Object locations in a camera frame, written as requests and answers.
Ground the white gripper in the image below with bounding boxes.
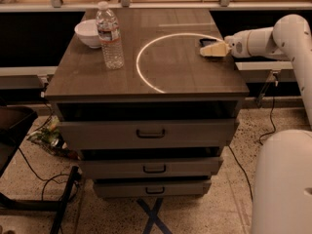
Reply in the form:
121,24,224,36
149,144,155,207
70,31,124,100
200,30,251,59

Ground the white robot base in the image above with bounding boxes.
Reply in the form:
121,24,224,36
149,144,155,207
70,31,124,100
252,130,312,234

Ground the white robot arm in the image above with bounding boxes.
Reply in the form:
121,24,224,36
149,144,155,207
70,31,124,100
200,14,312,125

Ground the clear plastic water bottle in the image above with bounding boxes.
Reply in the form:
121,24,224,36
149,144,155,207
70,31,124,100
96,1,124,69

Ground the top grey drawer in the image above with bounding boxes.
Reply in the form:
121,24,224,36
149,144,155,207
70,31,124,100
58,119,239,150

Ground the grey drawer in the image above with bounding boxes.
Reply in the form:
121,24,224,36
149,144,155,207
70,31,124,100
80,157,223,179
94,179,211,198
58,119,239,150

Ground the grey three-drawer cabinet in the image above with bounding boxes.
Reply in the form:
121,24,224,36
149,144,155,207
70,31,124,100
46,9,249,184

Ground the white ceramic bowl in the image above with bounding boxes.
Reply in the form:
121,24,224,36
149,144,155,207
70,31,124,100
74,19,101,49

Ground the middle grey drawer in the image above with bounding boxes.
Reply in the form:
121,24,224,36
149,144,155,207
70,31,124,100
80,157,223,179

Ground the bottom grey drawer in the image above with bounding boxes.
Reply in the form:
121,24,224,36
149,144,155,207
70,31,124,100
94,179,211,198

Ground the blue tape cross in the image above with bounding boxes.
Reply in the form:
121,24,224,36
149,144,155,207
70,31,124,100
136,198,173,234

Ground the snack bags pile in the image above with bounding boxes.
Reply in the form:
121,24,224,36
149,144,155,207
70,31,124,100
27,116,79,160

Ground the black floor cable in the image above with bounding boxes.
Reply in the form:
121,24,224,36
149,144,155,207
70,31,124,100
228,145,254,202

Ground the black table frame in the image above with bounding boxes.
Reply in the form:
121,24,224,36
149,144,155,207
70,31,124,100
0,104,81,234

